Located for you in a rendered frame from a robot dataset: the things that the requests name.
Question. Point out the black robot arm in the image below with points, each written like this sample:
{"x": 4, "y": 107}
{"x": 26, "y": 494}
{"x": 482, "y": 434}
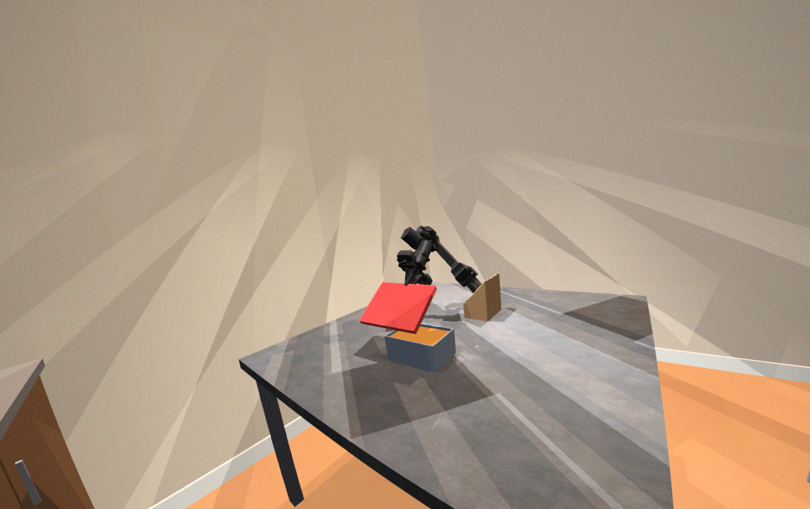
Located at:
{"x": 425, "y": 238}

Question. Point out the red box lid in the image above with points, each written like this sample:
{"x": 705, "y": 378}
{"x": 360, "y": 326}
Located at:
{"x": 399, "y": 307}

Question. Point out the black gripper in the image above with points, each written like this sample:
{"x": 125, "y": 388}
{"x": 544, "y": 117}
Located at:
{"x": 415, "y": 265}

